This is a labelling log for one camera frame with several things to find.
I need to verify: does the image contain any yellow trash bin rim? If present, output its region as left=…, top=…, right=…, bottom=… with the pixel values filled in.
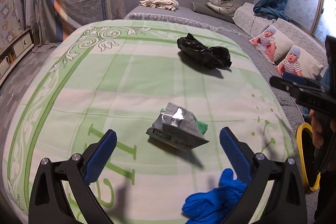
left=295, top=123, right=321, bottom=194

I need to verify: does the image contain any person's right hand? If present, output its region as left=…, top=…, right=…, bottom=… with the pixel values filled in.
left=309, top=109, right=324, bottom=149

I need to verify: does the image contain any grey quilted sofa cover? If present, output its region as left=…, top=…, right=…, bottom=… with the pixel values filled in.
left=123, top=2, right=336, bottom=224

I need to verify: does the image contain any baby print cushion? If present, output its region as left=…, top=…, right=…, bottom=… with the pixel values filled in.
left=276, top=46, right=324, bottom=80
left=249, top=26, right=294, bottom=63

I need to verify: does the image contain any blue rubber glove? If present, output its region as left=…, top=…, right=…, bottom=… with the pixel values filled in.
left=182, top=168, right=247, bottom=224

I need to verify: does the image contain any silver foil snack wrapper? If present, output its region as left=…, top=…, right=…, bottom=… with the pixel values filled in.
left=146, top=102, right=208, bottom=151

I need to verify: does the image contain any green floral bed sheet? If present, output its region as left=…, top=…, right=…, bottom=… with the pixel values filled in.
left=2, top=20, right=297, bottom=223

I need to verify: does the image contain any window with frosted glass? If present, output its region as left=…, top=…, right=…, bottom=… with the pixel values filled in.
left=285, top=0, right=335, bottom=44

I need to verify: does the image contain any black plastic bag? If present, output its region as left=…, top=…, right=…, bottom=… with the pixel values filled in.
left=177, top=33, right=232, bottom=69

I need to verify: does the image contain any white low cabinet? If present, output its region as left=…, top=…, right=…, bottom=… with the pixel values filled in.
left=1, top=28, right=35, bottom=85

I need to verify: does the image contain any grey bolster pillow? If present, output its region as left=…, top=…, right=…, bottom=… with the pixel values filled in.
left=191, top=2, right=234, bottom=24

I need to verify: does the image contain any cartoon patterned cloth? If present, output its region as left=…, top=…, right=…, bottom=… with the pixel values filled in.
left=0, top=0, right=23, bottom=52

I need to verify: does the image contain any cream crumpled cloth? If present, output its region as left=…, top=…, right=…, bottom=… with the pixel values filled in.
left=138, top=0, right=179, bottom=11

